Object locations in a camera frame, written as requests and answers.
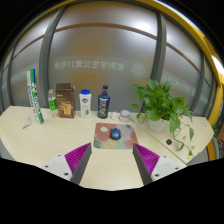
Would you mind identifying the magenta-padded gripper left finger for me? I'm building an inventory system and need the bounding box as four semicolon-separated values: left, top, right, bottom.
42;142;93;186

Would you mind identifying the green potted plant white pot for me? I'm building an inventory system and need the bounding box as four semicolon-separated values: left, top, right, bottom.
129;78;196;158

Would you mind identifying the dark blue pump bottle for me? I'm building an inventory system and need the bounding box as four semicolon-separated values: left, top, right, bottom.
97;84;111;120

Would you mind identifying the crumpled white tissue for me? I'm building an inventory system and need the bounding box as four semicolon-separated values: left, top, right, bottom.
109;111;121;121

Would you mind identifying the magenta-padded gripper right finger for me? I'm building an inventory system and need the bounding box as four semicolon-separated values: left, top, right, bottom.
132;143;182;186

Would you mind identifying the tall white shuttlecock tube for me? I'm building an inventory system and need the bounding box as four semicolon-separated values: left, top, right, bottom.
26;68;45;125

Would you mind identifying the small jar with perforated lid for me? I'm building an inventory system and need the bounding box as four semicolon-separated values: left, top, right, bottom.
119;109;131;123

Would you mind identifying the white bottle with blue cap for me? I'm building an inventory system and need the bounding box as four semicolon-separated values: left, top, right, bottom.
78;89;92;119

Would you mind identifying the pastel patterned mouse pad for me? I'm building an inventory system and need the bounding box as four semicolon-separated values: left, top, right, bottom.
93;122;139;150

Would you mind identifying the clear bottle with green label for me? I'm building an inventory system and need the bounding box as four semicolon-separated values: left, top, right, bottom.
47;88;59;119

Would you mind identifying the brown cardboard box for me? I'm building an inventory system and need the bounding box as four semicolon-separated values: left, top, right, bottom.
55;82;76;119

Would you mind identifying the blue and black computer mouse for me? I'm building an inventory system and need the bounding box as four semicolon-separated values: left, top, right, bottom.
109;127;122;141

